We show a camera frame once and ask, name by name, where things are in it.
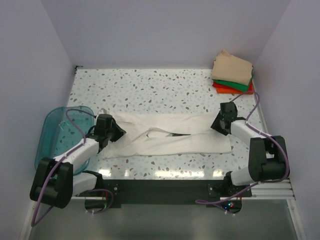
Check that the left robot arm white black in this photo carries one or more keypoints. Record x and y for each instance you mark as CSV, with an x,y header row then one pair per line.
x,y
53,183

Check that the beige folded t shirt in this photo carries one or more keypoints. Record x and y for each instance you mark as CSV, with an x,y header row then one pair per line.
x,y
227,67

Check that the aluminium rail frame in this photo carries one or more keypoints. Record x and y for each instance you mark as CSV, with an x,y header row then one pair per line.
x,y
268,214

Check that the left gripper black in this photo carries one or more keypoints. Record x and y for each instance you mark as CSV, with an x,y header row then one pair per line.
x,y
120,132

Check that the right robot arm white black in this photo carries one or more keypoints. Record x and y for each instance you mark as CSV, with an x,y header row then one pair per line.
x,y
267,160

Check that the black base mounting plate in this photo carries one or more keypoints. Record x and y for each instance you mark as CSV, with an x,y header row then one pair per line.
x,y
165,192

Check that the teal transparent plastic bin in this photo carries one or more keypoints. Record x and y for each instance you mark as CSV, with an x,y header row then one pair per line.
x,y
60,131

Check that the white printed t shirt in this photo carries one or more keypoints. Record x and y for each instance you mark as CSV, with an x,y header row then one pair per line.
x,y
166,134

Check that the orange folded t shirt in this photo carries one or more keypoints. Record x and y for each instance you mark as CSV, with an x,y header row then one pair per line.
x,y
228,90

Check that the green folded t shirt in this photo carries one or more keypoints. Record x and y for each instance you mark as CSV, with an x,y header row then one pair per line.
x,y
234,85

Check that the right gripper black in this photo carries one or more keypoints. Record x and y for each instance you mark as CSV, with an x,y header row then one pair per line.
x,y
215,125

